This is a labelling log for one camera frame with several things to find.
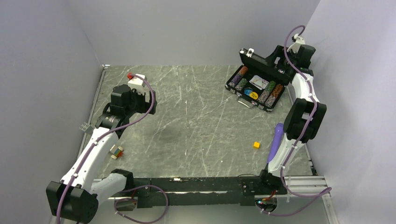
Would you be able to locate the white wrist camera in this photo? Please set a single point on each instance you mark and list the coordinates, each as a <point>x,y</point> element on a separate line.
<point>297,42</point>
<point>136,82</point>

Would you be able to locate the orange black chip row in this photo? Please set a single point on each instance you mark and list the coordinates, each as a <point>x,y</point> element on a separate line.
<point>277,91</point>

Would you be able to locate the grey lego brick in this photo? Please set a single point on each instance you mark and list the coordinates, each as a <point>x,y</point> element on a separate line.
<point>86,128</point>

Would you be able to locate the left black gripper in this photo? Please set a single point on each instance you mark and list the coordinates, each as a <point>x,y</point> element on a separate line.
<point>145,106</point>

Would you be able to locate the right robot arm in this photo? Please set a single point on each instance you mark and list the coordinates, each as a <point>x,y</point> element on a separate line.
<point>303,120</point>

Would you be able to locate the green purple chip row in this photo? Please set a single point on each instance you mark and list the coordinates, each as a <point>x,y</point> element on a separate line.
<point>266,92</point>

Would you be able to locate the black aluminium poker case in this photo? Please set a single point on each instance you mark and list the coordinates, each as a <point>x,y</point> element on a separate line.
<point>255,64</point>

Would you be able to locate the purple orange chip row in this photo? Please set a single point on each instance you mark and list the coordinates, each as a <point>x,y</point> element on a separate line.
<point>240,74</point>

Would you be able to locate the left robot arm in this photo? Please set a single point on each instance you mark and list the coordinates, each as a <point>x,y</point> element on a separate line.
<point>76,196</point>

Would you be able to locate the yellow round button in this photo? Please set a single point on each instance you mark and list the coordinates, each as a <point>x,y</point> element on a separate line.
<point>254,95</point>

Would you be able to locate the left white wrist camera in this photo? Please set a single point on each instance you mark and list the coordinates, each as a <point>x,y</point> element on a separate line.
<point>136,82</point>

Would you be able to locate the ace of spades card deck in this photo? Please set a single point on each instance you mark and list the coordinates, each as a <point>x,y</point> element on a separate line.
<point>259,82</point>

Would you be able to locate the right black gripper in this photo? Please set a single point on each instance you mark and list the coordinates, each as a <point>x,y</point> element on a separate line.
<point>279,52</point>

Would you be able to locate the blue round button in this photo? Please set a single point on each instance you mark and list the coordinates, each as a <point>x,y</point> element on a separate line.
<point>248,91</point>

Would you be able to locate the yellow cube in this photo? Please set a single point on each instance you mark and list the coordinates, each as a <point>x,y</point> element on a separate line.
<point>256,145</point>

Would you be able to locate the colourful wooden toy block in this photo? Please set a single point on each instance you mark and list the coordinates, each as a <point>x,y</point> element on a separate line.
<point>116,152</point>

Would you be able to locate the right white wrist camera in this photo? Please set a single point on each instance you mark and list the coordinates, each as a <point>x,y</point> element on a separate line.
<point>297,42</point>

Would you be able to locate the purple cylinder tool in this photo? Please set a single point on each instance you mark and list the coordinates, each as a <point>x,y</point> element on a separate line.
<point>276,142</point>

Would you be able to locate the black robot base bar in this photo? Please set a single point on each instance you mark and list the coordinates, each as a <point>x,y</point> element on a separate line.
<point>242,190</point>

